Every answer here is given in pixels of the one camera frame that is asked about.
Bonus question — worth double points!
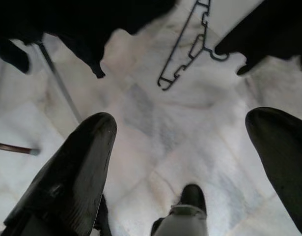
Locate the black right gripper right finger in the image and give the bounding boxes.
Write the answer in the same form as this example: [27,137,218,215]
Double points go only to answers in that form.
[245,107,302,236]

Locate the black right robot foot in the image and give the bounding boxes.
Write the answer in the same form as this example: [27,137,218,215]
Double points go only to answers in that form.
[174,183,207,217]

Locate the grey robot leg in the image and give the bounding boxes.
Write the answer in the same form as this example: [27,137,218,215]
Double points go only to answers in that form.
[150,205,209,236]

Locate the black wire hanger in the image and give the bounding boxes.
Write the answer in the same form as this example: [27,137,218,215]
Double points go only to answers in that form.
[157,0,231,91]

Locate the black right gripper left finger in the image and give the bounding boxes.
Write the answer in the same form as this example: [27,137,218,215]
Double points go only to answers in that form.
[0,112,117,236]

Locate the plain black garment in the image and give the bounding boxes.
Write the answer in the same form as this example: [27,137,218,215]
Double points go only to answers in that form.
[0,0,177,79]

